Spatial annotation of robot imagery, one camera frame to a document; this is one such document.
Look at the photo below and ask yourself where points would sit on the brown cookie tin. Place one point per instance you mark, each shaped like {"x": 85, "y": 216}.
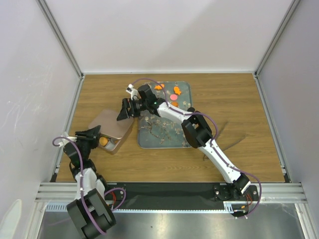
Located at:
{"x": 119, "y": 144}

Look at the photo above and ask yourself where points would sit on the orange fish cookie left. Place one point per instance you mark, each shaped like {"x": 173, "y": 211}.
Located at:
{"x": 159, "y": 87}

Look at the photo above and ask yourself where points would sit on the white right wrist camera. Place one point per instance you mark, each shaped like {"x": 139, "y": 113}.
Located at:
{"x": 132, "y": 91}

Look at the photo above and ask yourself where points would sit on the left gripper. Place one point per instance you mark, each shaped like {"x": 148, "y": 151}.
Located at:
{"x": 91, "y": 136}

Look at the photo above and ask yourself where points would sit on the dark orange cookie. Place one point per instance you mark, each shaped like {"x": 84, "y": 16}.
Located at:
{"x": 175, "y": 104}

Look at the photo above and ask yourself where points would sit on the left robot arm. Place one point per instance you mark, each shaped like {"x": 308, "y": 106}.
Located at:
{"x": 89, "y": 212}

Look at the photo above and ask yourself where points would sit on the orange fish cookie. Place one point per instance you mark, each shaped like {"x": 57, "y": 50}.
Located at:
{"x": 159, "y": 87}
{"x": 177, "y": 90}

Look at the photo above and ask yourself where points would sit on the floral blue serving tray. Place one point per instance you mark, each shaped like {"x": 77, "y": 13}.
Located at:
{"x": 157, "y": 132}

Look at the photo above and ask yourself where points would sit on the pink round cookie right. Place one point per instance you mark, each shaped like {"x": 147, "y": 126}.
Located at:
{"x": 173, "y": 97}

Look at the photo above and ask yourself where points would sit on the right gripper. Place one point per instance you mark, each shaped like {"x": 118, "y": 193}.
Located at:
{"x": 124, "y": 113}

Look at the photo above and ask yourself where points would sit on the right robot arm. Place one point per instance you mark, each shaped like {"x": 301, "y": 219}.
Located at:
{"x": 196, "y": 130}

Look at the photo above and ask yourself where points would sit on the orange fish cookie right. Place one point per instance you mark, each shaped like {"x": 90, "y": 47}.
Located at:
{"x": 177, "y": 90}

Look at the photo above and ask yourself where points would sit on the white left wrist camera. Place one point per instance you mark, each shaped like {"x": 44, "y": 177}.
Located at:
{"x": 65, "y": 139}

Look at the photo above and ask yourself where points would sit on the orange round cookie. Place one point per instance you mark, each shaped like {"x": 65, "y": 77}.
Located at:
{"x": 103, "y": 141}

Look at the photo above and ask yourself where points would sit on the brown tin lid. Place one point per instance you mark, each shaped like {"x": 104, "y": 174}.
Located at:
{"x": 108, "y": 118}

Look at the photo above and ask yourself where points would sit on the metal tongs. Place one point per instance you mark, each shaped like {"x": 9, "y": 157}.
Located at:
{"x": 227, "y": 138}

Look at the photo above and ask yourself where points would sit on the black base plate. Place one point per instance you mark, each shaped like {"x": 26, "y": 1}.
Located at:
{"x": 147, "y": 196}

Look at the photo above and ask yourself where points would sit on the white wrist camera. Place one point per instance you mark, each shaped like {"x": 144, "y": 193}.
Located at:
{"x": 132, "y": 91}
{"x": 65, "y": 139}

